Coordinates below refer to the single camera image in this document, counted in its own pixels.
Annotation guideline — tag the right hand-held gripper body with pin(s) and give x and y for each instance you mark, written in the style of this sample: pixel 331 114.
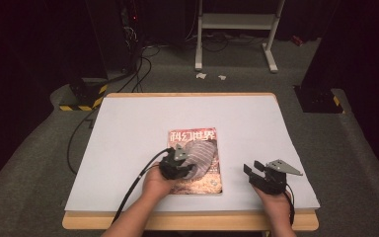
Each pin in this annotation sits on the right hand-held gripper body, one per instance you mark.
pixel 271 179

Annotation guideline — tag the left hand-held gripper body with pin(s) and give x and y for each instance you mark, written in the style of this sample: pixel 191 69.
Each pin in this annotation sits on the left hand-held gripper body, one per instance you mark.
pixel 171 168

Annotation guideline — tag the illustrated magazine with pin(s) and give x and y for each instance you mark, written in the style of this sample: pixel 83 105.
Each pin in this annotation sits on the illustrated magazine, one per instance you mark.
pixel 194 135

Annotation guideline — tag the person's right hand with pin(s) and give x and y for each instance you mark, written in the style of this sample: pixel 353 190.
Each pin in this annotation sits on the person's right hand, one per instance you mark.
pixel 274 202

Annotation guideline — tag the person's left hand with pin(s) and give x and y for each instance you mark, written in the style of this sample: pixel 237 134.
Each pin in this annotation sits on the person's left hand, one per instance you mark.
pixel 156 186

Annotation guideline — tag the wooden table with white top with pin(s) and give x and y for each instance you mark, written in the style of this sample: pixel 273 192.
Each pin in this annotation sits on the wooden table with white top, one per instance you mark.
pixel 190 222

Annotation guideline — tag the black yellow striped stand base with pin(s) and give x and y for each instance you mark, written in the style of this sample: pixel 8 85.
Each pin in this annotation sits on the black yellow striped stand base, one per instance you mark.
pixel 85 95
pixel 319 100

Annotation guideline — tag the white paper scrap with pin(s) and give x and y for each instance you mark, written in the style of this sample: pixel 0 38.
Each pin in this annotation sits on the white paper scrap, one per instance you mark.
pixel 201 75
pixel 222 77

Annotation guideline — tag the small red object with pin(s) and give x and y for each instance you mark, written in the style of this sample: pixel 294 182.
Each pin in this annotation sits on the small red object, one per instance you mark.
pixel 297 40

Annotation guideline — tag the black equipment rack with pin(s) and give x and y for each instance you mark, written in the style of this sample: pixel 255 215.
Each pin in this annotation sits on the black equipment rack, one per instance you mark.
pixel 130 36

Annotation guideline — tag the white metal stand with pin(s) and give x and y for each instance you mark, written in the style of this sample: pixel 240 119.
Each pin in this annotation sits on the white metal stand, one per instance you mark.
pixel 240 21

